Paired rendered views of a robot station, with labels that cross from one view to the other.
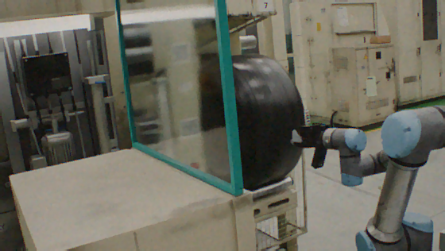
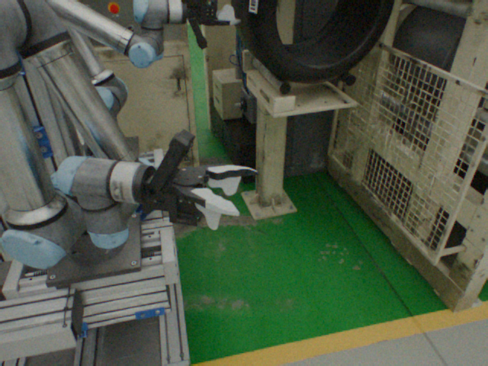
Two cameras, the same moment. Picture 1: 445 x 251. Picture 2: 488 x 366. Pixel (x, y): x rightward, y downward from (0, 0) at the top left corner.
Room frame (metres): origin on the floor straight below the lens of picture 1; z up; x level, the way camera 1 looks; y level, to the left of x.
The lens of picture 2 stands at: (2.00, -1.68, 1.45)
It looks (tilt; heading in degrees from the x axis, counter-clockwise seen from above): 35 degrees down; 103
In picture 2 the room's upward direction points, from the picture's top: straight up
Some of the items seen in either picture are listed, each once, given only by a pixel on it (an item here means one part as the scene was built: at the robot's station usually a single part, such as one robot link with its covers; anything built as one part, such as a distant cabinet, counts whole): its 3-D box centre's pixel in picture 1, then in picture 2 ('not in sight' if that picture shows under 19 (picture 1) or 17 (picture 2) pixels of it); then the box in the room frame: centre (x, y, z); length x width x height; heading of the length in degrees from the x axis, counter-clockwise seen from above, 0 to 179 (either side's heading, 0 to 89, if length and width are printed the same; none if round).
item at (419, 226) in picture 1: (412, 233); (97, 110); (1.22, -0.59, 0.88); 0.13 x 0.12 x 0.14; 103
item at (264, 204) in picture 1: (259, 206); (268, 88); (1.74, -0.12, 0.83); 0.36 x 0.09 x 0.06; 121
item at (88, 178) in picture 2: not in sight; (93, 179); (1.59, -1.17, 1.04); 0.11 x 0.08 x 0.09; 1
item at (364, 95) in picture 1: (364, 85); not in sight; (6.43, -2.22, 0.62); 0.91 x 0.58 x 1.25; 117
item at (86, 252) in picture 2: not in sight; (93, 229); (1.44, -1.04, 0.77); 0.15 x 0.15 x 0.10
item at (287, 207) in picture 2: not in sight; (268, 200); (1.71, 0.16, 0.02); 0.27 x 0.27 x 0.04; 31
